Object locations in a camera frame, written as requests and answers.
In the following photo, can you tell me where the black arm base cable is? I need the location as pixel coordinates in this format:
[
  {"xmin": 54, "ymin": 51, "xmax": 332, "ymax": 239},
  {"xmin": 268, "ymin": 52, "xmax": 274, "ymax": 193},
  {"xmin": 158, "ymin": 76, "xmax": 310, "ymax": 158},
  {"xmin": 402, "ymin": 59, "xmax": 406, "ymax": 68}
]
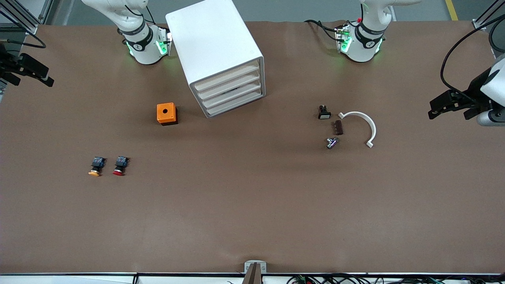
[{"xmin": 304, "ymin": 19, "xmax": 340, "ymax": 42}]

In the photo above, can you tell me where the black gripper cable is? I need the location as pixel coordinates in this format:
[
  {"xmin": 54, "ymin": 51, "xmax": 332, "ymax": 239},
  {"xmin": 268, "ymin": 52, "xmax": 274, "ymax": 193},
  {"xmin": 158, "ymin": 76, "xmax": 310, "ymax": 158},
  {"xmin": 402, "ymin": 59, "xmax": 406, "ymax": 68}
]
[
  {"xmin": 441, "ymin": 15, "xmax": 505, "ymax": 104},
  {"xmin": 0, "ymin": 11, "xmax": 47, "ymax": 49}
]

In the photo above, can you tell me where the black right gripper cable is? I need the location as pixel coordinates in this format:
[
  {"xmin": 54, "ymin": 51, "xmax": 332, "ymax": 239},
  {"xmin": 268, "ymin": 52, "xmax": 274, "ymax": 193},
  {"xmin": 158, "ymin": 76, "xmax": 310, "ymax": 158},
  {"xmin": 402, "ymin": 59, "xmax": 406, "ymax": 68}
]
[{"xmin": 0, "ymin": 11, "xmax": 47, "ymax": 49}]

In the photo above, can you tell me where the orange button enclosure box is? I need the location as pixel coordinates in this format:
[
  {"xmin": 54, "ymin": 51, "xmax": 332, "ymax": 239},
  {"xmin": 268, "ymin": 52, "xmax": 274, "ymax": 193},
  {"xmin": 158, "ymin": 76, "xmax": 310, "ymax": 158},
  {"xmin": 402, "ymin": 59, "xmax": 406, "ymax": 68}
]
[{"xmin": 157, "ymin": 103, "xmax": 178, "ymax": 126}]

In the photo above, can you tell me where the tangled cable bundle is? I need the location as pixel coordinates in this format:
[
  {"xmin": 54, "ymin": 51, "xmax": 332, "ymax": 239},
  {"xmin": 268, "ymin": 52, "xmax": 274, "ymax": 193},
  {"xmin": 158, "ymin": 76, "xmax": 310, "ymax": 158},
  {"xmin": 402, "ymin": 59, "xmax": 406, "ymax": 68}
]
[{"xmin": 286, "ymin": 273, "xmax": 505, "ymax": 284}]

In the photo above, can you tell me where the white drawer cabinet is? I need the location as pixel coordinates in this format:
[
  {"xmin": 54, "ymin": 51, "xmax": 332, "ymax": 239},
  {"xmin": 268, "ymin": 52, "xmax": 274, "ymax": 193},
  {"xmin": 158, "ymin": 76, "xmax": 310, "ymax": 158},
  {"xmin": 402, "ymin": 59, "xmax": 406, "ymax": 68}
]
[{"xmin": 165, "ymin": 0, "xmax": 266, "ymax": 119}]

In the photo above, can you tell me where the aluminium frame profile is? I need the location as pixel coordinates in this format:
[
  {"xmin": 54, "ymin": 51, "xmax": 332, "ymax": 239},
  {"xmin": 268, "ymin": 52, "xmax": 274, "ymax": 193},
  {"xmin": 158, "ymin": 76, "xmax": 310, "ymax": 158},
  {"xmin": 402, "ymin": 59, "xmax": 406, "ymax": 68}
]
[
  {"xmin": 472, "ymin": 0, "xmax": 505, "ymax": 30},
  {"xmin": 0, "ymin": 0, "xmax": 54, "ymax": 36}
]

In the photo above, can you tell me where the brown table mat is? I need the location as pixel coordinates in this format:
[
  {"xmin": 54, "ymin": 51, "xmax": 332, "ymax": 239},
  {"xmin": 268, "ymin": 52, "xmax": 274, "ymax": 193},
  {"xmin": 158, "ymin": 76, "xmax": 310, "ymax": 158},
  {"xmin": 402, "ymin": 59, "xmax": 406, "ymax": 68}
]
[{"xmin": 0, "ymin": 20, "xmax": 505, "ymax": 275}]

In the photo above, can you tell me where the yellow mushroom push button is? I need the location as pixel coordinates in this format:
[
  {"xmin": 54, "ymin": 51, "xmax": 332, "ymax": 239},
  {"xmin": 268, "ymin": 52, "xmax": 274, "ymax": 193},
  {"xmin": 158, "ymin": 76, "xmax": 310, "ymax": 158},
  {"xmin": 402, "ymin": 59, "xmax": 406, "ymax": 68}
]
[{"xmin": 88, "ymin": 156, "xmax": 106, "ymax": 177}]

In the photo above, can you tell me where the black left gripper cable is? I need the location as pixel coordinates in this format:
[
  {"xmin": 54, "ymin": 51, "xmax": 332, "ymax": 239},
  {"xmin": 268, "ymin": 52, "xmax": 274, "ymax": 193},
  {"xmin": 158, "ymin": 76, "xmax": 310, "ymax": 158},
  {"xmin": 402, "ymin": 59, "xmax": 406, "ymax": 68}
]
[{"xmin": 441, "ymin": 15, "xmax": 505, "ymax": 104}]

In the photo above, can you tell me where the grey metal table bracket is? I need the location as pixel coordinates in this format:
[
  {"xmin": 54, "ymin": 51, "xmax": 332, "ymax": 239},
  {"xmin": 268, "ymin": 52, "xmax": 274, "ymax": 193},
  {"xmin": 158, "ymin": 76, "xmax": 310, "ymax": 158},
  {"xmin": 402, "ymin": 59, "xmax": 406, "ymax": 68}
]
[{"xmin": 244, "ymin": 260, "xmax": 267, "ymax": 275}]

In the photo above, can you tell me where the red mushroom push button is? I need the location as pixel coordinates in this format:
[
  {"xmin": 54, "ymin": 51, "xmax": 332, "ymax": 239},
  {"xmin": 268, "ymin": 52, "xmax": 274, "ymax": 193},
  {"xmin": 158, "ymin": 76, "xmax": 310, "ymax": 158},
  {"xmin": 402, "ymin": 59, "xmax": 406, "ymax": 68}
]
[{"xmin": 112, "ymin": 156, "xmax": 129, "ymax": 176}]

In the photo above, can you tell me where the beige cabinet drawer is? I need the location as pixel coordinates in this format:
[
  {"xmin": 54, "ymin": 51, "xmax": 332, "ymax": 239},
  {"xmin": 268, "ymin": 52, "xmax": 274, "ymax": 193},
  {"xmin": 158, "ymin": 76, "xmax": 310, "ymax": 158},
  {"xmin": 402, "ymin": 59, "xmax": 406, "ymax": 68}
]
[
  {"xmin": 204, "ymin": 90, "xmax": 264, "ymax": 117},
  {"xmin": 200, "ymin": 81, "xmax": 262, "ymax": 109},
  {"xmin": 193, "ymin": 63, "xmax": 261, "ymax": 92},
  {"xmin": 196, "ymin": 72, "xmax": 262, "ymax": 100}
]

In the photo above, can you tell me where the white curved plastic arc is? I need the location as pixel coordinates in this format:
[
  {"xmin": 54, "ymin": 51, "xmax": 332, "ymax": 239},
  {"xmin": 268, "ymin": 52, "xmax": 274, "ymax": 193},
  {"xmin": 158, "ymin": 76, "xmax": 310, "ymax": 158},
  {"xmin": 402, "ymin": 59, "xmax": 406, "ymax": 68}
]
[{"xmin": 338, "ymin": 111, "xmax": 377, "ymax": 148}]

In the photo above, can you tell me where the brown camera post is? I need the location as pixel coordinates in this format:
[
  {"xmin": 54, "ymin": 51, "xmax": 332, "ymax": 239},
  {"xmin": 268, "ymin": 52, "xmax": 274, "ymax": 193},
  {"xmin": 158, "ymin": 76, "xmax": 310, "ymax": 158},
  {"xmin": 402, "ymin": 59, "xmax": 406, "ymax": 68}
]
[{"xmin": 242, "ymin": 263, "xmax": 263, "ymax": 284}]

